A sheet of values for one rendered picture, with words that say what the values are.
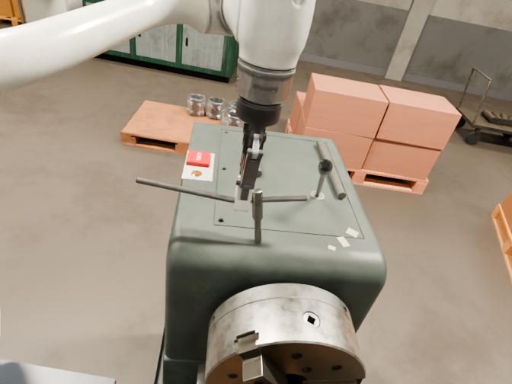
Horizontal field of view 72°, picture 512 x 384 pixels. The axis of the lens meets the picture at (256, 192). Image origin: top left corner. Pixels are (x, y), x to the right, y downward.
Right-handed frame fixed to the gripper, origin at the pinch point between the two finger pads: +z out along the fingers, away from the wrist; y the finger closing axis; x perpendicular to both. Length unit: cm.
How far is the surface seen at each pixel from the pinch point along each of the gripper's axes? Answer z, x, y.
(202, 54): 102, -35, -429
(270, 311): 13.0, 6.7, 17.3
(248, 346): 16.0, 2.9, 22.6
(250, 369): 17.4, 3.4, 26.0
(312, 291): 12.4, 15.3, 12.6
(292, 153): 10.3, 16.8, -36.5
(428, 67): 106, 356, -572
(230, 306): 17.9, -0.2, 13.5
